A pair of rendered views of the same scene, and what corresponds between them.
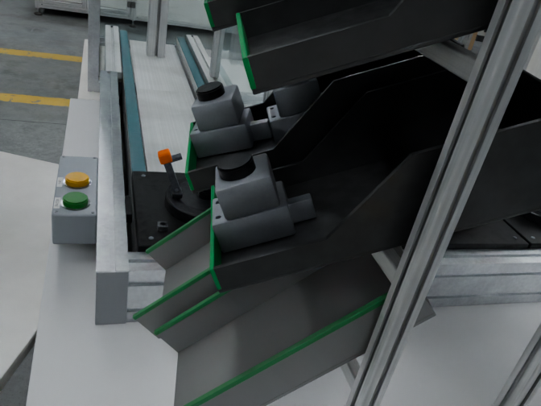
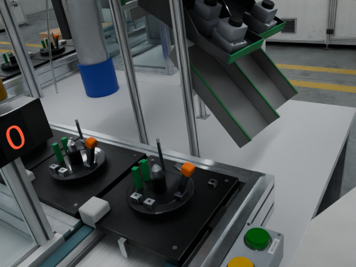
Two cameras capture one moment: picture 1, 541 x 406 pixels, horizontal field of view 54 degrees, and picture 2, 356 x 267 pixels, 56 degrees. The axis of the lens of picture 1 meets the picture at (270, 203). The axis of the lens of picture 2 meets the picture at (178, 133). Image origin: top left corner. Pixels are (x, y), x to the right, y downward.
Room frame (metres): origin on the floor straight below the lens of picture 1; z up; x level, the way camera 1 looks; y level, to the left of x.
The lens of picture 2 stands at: (1.03, 0.61, 1.42)
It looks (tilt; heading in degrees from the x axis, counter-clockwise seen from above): 29 degrees down; 239
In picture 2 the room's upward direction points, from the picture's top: 9 degrees counter-clockwise
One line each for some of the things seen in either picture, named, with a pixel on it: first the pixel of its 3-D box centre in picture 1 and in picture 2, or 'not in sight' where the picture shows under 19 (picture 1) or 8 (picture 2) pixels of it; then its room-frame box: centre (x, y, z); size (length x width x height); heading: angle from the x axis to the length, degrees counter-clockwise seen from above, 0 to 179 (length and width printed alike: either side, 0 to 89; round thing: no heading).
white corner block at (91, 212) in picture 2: not in sight; (95, 212); (0.92, 0.06, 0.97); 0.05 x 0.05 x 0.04; 21
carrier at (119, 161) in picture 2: not in sight; (74, 153); (0.89, -0.13, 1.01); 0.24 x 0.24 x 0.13; 21
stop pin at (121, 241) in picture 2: not in sight; (124, 247); (0.91, 0.16, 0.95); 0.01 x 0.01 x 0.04; 21
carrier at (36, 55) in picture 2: not in sight; (50, 44); (0.56, -1.41, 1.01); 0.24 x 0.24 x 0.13; 21
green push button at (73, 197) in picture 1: (75, 202); (257, 239); (0.73, 0.32, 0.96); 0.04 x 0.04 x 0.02
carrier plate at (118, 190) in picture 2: (204, 209); (162, 199); (0.79, 0.11, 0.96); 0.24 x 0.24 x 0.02; 21
